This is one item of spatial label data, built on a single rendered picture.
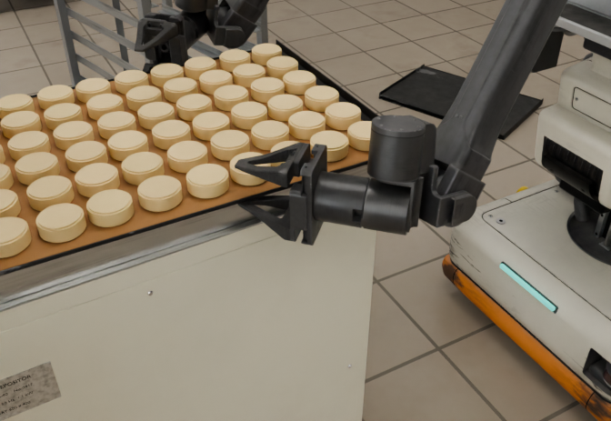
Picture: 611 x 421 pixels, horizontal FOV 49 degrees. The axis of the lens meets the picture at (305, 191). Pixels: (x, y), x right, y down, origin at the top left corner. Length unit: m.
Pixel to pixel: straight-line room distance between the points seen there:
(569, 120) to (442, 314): 0.70
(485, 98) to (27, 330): 0.57
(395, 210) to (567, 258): 1.10
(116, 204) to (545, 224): 1.33
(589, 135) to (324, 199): 0.86
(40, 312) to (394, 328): 1.24
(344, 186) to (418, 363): 1.13
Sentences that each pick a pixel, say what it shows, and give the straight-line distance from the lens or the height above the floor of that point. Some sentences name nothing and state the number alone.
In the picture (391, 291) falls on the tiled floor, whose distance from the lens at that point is 2.00.
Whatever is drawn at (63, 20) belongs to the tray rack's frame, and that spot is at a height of 0.48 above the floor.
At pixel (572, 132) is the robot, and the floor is 0.66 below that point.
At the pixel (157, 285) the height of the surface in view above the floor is 0.80.
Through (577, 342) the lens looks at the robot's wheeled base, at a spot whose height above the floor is 0.22.
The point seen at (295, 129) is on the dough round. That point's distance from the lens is 0.89.
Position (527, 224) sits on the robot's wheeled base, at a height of 0.28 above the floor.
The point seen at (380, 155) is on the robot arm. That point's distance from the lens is 0.70.
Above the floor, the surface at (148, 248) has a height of 0.85.
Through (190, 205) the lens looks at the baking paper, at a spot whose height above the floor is 0.90.
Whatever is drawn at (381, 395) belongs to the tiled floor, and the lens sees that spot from 1.74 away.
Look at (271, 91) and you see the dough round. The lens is 0.99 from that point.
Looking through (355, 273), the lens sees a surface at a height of 0.69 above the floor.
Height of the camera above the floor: 1.35
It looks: 35 degrees down
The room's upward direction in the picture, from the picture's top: straight up
